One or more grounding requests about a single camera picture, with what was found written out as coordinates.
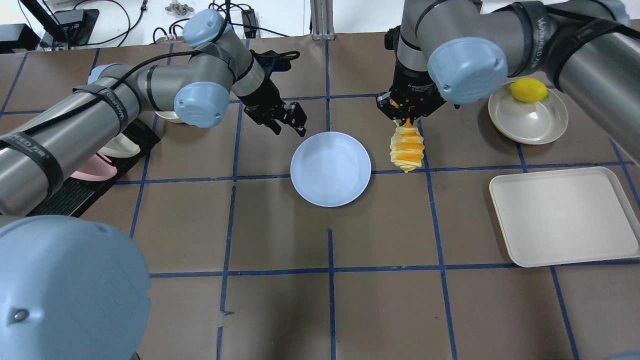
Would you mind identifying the cream bowl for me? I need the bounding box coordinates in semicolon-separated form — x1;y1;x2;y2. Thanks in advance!
155;111;185;124

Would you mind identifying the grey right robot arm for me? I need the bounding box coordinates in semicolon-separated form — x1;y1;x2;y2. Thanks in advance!
375;0;640;163

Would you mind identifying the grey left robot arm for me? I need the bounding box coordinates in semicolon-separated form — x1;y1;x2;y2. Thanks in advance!
0;8;307;216

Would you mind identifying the black dish rack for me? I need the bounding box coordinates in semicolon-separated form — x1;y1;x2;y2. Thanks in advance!
28;119;160;218

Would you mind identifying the white rectangular tray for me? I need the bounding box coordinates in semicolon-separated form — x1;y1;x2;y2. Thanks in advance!
488;166;639;268

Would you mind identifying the light blue plate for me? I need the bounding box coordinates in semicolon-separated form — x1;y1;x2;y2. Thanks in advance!
290;131;373;208

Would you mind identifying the pink plate in rack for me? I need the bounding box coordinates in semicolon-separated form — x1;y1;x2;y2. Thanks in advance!
70;153;118;182

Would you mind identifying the yellow lemon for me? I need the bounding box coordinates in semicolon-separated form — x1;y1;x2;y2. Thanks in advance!
509;77;549;104

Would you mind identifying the cream round plate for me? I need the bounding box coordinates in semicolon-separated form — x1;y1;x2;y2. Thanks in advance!
487;82;569;145

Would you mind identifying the aluminium frame post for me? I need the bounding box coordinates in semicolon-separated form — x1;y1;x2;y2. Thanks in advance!
310;0;336;41

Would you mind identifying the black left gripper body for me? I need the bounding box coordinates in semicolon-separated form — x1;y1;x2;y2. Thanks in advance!
243;82;307;130

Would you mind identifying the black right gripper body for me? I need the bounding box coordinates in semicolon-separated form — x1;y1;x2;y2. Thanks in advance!
376;64;446;123

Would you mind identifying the white plate in rack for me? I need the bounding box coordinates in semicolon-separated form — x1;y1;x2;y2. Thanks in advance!
97;133;141;158

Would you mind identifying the orange swirl bread roll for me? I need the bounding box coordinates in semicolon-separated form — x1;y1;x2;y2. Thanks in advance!
390;120;425;173

